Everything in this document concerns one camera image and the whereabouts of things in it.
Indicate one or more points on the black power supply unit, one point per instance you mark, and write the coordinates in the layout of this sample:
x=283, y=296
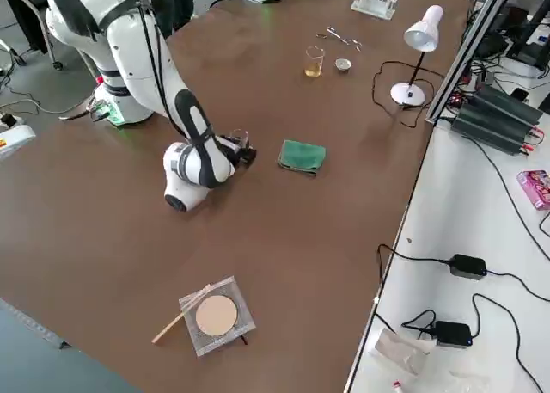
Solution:
x=485, y=128
x=515, y=102

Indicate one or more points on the black metal tripod stand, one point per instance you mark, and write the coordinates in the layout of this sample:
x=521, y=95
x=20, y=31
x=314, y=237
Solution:
x=245, y=340

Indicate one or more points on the pink printed box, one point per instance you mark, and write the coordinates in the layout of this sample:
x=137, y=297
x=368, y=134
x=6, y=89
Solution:
x=535, y=188

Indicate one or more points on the white desk lamp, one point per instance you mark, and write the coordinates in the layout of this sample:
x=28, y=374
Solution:
x=419, y=36

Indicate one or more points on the black power adapter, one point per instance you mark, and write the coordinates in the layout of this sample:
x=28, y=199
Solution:
x=453, y=333
x=468, y=266

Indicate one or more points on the small red capped vial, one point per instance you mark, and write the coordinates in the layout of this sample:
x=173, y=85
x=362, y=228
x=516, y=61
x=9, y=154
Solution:
x=397, y=386

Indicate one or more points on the person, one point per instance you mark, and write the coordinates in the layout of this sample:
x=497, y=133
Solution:
x=172, y=6

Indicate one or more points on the grey office chair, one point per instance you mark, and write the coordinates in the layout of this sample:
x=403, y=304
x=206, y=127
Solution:
x=34, y=14

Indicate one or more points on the glass beaker with yellow liquid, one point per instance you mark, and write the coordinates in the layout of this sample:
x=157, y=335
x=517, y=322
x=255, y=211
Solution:
x=314, y=66

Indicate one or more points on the green folded cloth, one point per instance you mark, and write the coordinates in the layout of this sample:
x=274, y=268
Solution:
x=301, y=157

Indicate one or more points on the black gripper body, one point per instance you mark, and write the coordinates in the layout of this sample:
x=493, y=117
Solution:
x=237, y=155

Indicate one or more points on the black computer monitor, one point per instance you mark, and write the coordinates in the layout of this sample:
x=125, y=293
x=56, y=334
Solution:
x=530, y=23

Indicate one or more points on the white power strip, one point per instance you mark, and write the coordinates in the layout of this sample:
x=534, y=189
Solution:
x=8, y=118

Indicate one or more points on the clear plastic bag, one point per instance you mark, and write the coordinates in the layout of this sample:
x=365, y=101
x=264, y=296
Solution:
x=399, y=350

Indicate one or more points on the white control box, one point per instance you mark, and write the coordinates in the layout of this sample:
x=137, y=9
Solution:
x=15, y=141

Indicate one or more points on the small clear glass beaker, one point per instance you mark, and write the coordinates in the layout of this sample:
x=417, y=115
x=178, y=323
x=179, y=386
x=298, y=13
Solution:
x=240, y=134

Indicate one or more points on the white test tube rack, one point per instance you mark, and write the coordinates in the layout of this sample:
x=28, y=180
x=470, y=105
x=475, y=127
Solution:
x=374, y=1

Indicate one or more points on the metal crucible tongs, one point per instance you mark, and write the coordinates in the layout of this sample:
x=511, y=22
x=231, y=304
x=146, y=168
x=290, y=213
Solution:
x=339, y=37

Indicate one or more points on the aluminium frame post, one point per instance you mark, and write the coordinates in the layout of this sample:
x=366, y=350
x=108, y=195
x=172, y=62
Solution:
x=468, y=49

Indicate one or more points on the wooden test tube clamp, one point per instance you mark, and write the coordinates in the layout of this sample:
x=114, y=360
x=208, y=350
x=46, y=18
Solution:
x=172, y=326

